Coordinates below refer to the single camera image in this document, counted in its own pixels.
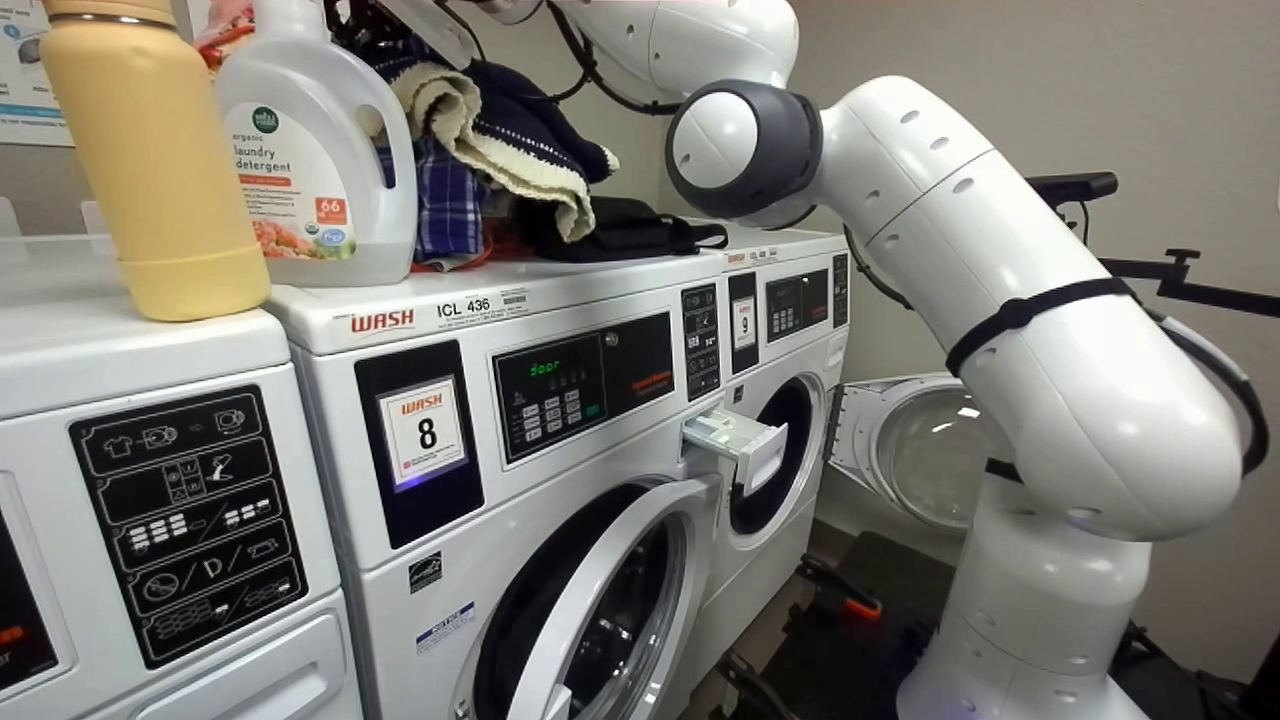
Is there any wall poster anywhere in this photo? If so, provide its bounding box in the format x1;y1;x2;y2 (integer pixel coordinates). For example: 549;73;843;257
0;0;73;149

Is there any white washer door glass bowl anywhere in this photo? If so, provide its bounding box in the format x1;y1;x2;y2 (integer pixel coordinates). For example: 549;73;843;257
824;368;994;541

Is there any white laundry detergent jug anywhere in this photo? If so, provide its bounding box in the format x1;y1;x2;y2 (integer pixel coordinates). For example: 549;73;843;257
211;0;419;292

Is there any yellow bottle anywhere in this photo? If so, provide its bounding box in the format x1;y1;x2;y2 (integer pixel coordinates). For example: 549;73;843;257
34;0;275;325

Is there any white washer with open drawer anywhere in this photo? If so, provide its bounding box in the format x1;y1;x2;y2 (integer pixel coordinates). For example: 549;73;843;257
684;216;857;658

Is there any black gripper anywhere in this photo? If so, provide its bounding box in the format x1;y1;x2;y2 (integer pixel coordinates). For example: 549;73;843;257
323;0;454;67

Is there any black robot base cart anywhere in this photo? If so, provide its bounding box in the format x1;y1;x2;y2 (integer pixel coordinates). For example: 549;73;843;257
724;529;964;720

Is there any round washer door black rim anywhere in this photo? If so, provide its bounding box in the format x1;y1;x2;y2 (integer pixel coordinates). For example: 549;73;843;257
473;478;713;720

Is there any white washer with symbol panel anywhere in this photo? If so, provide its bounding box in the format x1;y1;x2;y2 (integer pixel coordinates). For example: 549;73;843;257
0;232;364;720

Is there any black cloth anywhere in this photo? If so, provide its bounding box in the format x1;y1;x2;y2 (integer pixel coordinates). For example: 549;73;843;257
514;193;730;266

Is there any black arm cable with strap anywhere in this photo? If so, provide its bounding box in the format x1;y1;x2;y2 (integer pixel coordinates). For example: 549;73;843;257
940;273;1270;480

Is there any red white package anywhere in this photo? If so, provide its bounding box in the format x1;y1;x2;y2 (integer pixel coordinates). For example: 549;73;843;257
189;0;255;73

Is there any orange cloth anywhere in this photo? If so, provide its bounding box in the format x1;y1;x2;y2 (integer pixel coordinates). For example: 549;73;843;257
412;227;540;275

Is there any white detergent drawer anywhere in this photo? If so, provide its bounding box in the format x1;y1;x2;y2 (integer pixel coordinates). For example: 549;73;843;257
679;410;791;506

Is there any white washer numbered eight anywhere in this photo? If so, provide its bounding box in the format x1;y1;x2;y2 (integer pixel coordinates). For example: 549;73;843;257
258;232;737;720

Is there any black camera on stand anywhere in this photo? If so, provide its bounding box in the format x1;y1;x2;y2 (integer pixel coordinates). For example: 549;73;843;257
1020;168;1122;213

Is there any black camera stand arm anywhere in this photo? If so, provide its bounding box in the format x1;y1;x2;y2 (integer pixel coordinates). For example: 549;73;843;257
1053;200;1280;319

